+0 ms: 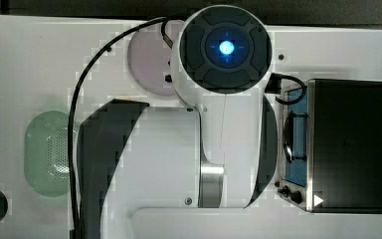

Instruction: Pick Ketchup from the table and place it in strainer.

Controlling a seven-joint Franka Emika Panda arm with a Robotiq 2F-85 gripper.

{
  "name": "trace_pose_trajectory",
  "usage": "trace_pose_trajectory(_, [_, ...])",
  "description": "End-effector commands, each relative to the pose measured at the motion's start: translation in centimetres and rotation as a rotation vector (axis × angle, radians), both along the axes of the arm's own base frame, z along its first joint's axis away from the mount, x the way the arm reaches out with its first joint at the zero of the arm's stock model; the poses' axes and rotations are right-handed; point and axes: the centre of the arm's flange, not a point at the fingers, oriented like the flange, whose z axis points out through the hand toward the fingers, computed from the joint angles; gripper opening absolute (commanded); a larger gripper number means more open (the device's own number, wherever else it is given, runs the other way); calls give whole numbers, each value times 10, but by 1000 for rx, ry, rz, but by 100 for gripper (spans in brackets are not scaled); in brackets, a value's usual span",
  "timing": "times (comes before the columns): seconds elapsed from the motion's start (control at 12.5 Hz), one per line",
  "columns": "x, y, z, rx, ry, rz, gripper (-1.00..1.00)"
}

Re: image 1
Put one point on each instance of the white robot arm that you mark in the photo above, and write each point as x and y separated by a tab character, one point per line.
211	155

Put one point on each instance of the green perforated strainer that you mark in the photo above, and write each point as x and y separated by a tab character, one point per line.
46	166

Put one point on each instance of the lilac oval plate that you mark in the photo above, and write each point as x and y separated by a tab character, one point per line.
148	59

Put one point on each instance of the black toaster oven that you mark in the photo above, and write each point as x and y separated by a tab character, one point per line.
331	147

